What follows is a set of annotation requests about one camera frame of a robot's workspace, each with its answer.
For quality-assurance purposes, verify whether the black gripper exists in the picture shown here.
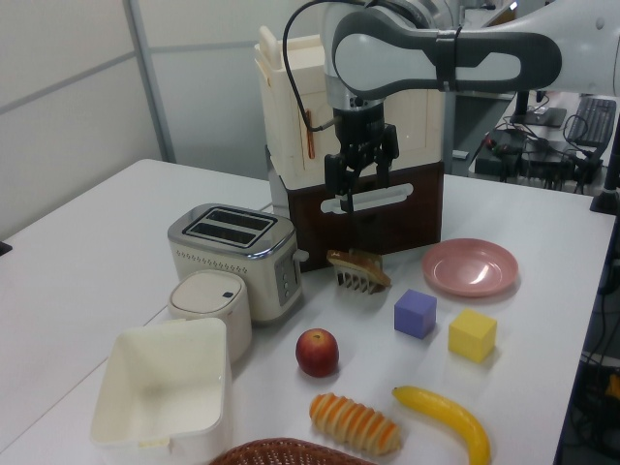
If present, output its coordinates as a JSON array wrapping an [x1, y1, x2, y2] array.
[[323, 104, 400, 215]]

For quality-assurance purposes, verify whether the purple cube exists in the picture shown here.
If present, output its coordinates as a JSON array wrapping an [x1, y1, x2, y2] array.
[[393, 289, 438, 340]]

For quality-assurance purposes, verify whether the pink plate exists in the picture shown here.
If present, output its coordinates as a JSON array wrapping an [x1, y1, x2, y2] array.
[[420, 237, 519, 297]]

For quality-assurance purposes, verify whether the yellow cube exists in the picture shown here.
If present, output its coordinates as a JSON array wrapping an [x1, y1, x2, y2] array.
[[448, 308, 499, 364]]

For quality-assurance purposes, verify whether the toast rack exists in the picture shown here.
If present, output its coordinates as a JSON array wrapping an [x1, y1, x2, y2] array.
[[333, 249, 388, 296]]

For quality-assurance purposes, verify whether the black electronics box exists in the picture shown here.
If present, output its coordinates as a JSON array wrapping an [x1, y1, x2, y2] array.
[[474, 128, 527, 183]]

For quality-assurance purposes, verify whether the cream and silver toaster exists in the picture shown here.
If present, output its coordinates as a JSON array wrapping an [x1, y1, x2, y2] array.
[[167, 202, 310, 326]]

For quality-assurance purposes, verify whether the black computer monitor with stand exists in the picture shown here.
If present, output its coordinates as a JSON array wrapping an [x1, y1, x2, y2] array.
[[508, 89, 568, 128]]

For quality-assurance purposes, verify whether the red apple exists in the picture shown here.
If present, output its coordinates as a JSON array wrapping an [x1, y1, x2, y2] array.
[[294, 327, 340, 378]]

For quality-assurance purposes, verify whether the small white lidded trash can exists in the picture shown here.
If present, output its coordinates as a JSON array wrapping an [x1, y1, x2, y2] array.
[[167, 269, 254, 364]]

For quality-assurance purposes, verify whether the black keyboard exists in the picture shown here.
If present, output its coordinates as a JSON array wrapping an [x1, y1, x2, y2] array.
[[564, 95, 617, 146]]

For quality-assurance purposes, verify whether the long orange striped bread roll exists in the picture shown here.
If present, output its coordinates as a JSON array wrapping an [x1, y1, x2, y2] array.
[[308, 391, 403, 457]]

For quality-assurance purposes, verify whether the yellow banana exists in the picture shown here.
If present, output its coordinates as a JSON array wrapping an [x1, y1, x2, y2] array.
[[390, 385, 492, 465]]

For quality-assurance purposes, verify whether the white square plastic bin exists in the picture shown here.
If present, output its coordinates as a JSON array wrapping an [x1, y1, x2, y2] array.
[[89, 317, 233, 459]]

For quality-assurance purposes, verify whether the brown wicker basket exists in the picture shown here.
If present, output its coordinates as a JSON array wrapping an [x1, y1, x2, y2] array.
[[207, 437, 379, 465]]

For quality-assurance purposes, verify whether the brown drawer with white handle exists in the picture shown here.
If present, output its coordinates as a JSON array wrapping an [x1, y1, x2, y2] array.
[[264, 144, 446, 273]]

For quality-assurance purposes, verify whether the cream toy cabinet with handles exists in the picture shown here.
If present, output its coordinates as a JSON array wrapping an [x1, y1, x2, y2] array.
[[254, 24, 447, 178]]

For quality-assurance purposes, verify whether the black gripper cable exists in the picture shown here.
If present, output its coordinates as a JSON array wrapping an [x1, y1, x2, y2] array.
[[282, 0, 340, 133]]

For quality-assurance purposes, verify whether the black desk clamp post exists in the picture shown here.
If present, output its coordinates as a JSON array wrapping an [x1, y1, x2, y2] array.
[[589, 139, 620, 212]]

